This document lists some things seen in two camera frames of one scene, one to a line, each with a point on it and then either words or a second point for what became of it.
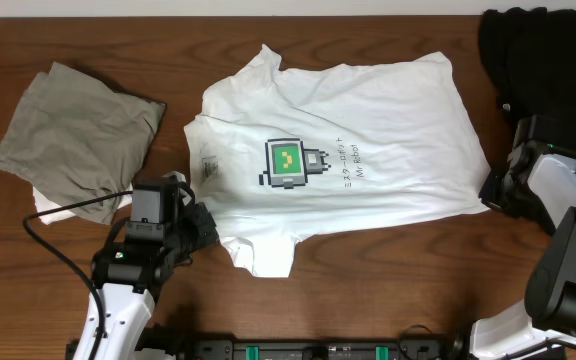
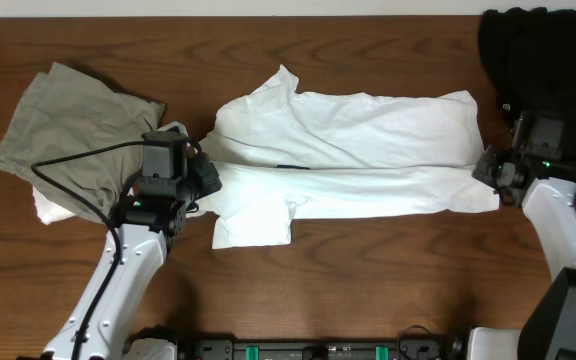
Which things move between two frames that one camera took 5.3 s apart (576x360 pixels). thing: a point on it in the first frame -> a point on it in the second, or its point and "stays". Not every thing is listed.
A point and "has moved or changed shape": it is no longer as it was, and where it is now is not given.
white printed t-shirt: (281, 153) has moved or changed shape
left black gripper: (203, 220) -> (200, 164)
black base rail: (288, 349) stays
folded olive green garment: (73, 139) stays
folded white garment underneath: (42, 204) stays
